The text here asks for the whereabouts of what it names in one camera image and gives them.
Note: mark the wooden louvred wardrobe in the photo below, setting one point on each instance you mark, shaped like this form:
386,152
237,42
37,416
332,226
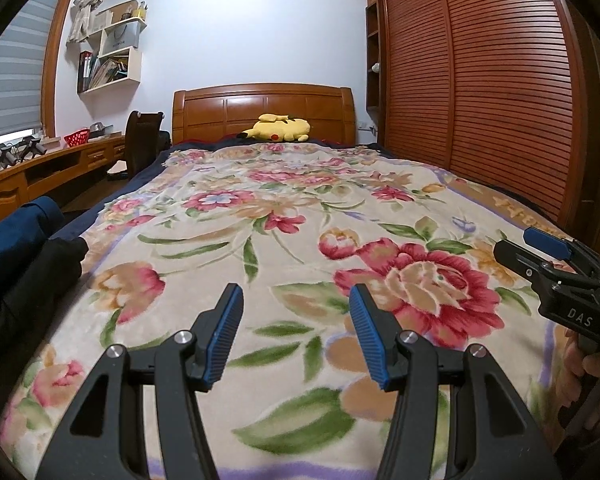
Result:
480,85

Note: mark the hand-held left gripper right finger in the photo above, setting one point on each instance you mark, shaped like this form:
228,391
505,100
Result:
367,335

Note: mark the beige tied curtain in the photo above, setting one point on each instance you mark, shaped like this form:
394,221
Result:
87,10

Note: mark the grey paper bag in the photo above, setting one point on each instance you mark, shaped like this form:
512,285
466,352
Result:
120,40

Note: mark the black garment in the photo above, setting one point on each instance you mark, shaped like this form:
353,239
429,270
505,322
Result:
25,295

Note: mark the dark brown chair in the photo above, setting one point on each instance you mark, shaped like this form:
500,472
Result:
142,135

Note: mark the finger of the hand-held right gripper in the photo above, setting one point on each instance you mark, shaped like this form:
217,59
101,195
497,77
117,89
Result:
545,242
520,260

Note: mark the wooden bed headboard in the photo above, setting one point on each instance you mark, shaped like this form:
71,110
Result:
215,115

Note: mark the grey window blind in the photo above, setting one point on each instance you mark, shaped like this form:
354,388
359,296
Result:
15,70

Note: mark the yellow plush toy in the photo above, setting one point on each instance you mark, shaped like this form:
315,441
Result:
280,129

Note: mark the black gripper stand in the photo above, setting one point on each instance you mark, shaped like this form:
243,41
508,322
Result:
4,155
32,147

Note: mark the red basket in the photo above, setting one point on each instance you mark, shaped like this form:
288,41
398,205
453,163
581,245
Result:
77,139

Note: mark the blue suit jacket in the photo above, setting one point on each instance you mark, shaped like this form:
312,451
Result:
15,240

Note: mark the floral blanket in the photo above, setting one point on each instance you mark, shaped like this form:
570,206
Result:
280,200

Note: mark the wooden window frame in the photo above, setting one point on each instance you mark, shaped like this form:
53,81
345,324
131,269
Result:
52,60

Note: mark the wooden desk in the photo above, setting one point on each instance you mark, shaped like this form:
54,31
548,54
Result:
5,195

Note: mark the dark bag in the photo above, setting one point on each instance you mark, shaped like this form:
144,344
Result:
164,140

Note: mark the white wall shelf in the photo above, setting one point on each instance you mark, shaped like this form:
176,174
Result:
132,67

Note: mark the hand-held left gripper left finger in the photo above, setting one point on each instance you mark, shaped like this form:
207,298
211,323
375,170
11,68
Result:
225,330

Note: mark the row of books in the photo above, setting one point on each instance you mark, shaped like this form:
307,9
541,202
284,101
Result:
102,70

